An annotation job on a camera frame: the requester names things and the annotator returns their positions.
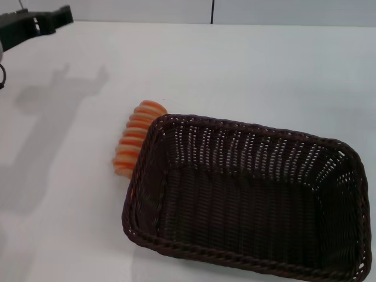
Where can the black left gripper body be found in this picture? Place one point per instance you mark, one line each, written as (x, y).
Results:
(17, 28)

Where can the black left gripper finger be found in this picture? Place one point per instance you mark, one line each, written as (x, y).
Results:
(22, 11)
(57, 19)

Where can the dark brown woven basket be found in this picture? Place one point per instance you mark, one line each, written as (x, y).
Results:
(249, 205)

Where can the orange striped spiral bread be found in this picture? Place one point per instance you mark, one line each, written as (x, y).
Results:
(136, 138)

